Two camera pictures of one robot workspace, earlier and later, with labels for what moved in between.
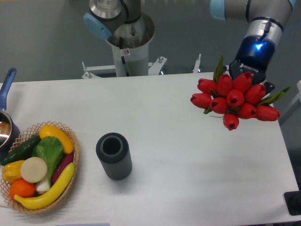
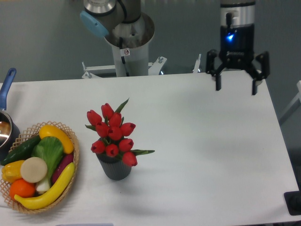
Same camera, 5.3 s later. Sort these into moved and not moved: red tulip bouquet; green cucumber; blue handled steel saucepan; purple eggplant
Moved: red tulip bouquet
Not moved: green cucumber; purple eggplant; blue handled steel saucepan
